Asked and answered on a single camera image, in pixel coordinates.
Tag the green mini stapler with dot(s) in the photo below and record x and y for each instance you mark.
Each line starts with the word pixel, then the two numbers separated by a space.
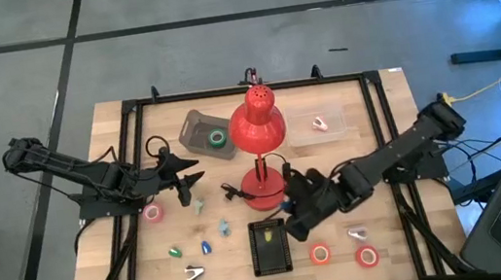
pixel 175 253

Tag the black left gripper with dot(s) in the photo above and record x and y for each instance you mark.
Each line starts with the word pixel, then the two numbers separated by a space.
pixel 158 180

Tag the red tape roll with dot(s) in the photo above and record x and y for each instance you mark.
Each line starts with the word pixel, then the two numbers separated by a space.
pixel 366 248

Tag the green tape roll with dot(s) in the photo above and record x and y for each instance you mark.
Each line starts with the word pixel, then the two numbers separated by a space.
pixel 216 132

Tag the red desk lamp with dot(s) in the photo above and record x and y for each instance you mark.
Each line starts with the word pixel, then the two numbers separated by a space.
pixel 256 129

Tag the mint green staple remover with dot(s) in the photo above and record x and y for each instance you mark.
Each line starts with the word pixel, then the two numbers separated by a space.
pixel 198 206

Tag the pink tape roll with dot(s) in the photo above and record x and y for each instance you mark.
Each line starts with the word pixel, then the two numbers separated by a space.
pixel 152 206

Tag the dark blue desk foot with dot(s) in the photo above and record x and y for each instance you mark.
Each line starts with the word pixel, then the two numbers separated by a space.
pixel 483 186

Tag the blue mini stapler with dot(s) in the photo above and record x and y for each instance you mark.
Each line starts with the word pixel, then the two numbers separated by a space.
pixel 284 207
pixel 206 248

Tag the orange tape roll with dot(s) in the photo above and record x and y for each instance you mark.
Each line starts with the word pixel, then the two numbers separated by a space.
pixel 319 246

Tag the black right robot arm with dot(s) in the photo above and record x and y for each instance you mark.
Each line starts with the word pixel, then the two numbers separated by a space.
pixel 394 149

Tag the black slotted plastic basket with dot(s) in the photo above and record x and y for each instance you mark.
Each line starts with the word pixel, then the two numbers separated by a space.
pixel 272 257

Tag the grey plastic bin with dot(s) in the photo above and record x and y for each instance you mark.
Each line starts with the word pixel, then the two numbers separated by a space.
pixel 195 128

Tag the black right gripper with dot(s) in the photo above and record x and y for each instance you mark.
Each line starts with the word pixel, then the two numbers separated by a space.
pixel 320 196

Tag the black aluminium table frame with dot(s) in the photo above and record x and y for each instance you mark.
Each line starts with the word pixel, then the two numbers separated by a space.
pixel 205 95

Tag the yellow mini stapler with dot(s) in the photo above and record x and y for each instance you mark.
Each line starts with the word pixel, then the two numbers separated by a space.
pixel 268 236

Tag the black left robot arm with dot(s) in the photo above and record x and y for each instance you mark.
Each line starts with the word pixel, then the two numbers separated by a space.
pixel 88 170

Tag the clear plastic container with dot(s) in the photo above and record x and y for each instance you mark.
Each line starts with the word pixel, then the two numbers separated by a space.
pixel 303 132

